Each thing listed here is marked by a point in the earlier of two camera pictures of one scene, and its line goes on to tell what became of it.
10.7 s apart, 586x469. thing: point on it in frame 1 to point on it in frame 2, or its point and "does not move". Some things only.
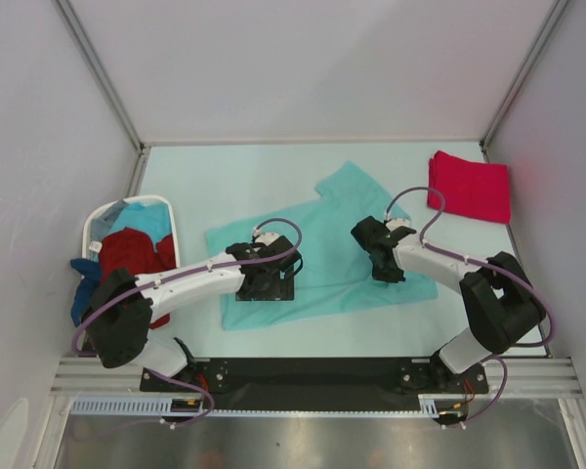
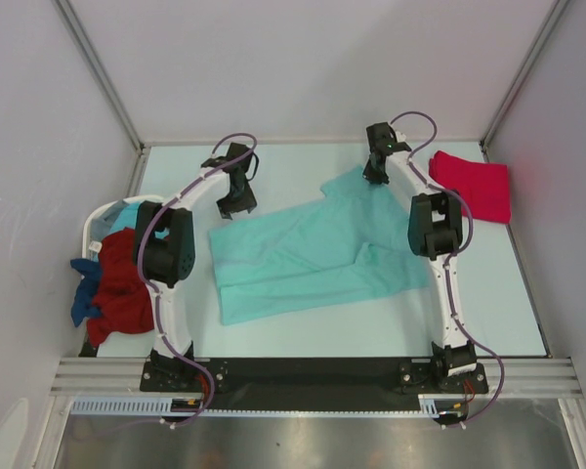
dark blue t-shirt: (90, 271) does not move
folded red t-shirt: (477, 190) does not move
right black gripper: (394, 277) to (372, 177)
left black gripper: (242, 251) to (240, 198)
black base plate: (311, 384) does not move
